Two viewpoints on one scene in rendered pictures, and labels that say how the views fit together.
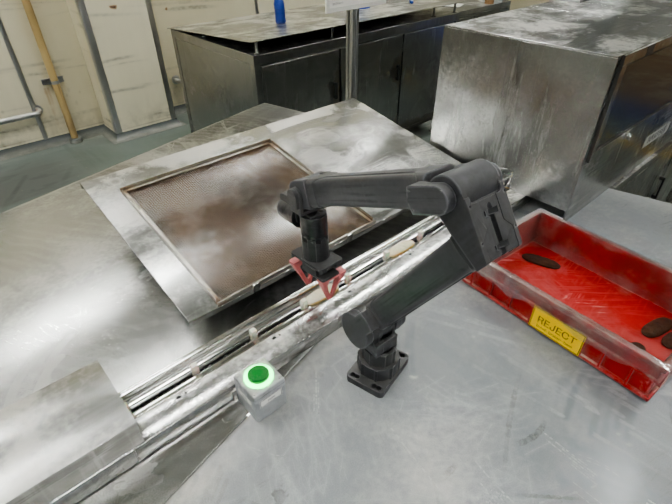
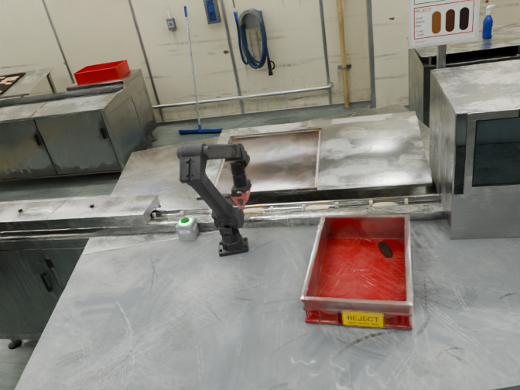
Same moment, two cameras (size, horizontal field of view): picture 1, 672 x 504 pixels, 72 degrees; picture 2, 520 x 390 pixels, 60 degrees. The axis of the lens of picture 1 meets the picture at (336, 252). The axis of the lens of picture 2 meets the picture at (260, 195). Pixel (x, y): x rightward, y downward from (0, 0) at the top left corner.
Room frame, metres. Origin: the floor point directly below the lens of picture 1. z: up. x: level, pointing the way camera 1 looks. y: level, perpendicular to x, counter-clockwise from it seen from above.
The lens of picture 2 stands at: (-0.07, -1.43, 1.85)
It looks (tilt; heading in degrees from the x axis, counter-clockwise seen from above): 28 degrees down; 57
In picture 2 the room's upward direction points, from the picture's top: 11 degrees counter-clockwise
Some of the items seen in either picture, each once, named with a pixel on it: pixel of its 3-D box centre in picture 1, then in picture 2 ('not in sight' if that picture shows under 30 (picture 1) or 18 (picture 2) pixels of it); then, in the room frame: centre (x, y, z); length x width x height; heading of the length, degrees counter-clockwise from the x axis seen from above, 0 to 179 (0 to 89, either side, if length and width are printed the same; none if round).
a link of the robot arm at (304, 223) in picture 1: (312, 221); (237, 166); (0.80, 0.05, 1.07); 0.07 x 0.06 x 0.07; 38
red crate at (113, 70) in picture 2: not in sight; (102, 72); (1.55, 3.80, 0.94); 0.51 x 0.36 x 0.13; 136
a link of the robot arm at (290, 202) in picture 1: (300, 202); (237, 156); (0.83, 0.07, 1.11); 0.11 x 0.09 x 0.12; 38
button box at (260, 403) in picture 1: (260, 393); (188, 231); (0.55, 0.15, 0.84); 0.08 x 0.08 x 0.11; 42
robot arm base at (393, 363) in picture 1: (378, 356); (231, 240); (0.63, -0.09, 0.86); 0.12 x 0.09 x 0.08; 145
